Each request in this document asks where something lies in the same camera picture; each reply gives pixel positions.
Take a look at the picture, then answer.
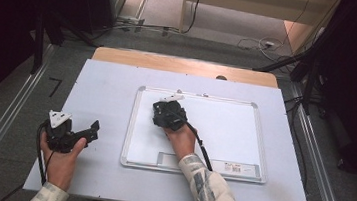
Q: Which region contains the metal floor rail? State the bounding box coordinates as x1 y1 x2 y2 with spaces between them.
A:
0 39 57 201
279 82 357 201

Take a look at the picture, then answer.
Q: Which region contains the light wooden shelf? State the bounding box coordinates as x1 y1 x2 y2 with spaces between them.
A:
178 0 343 50

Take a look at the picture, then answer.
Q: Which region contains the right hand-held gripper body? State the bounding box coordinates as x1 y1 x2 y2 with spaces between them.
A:
149 90 191 134

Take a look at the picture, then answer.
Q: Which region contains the white whiteboard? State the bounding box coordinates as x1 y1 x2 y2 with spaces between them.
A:
119 83 276 186

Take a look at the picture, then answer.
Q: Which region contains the white table cover board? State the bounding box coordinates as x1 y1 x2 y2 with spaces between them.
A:
22 52 327 201

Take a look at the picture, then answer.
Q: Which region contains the wooden table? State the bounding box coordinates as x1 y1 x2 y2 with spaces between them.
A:
89 45 282 90

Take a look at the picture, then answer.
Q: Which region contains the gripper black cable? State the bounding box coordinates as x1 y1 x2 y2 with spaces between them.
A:
31 120 59 188
178 119 219 173

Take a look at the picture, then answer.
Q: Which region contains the black metal stand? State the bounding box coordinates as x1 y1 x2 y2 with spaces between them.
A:
29 8 50 76
248 37 324 117

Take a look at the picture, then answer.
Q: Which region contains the white floor cable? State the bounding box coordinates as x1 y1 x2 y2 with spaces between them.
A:
236 33 287 56

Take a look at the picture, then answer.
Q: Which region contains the person's right hand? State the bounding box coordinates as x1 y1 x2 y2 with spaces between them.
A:
159 121 199 164

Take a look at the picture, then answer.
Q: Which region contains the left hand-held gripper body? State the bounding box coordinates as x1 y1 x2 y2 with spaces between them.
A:
41 109 93 156

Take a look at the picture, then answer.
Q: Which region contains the person's left hand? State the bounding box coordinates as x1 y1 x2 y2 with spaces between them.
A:
34 130 89 194

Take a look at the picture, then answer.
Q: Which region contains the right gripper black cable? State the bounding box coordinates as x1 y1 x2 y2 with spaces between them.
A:
178 119 219 173

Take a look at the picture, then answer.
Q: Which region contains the black floor cable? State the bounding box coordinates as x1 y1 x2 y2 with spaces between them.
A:
178 0 205 36

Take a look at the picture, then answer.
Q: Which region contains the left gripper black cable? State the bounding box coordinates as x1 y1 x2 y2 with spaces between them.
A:
31 120 59 188

